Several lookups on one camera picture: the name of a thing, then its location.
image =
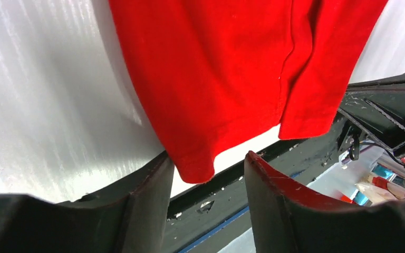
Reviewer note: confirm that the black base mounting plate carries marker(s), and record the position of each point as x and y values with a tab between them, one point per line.
206	217

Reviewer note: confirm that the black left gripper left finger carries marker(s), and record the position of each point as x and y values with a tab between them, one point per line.
128	215

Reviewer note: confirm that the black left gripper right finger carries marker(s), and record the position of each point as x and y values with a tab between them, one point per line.
287	216

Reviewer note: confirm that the red t shirt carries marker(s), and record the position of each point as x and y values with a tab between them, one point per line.
211	75

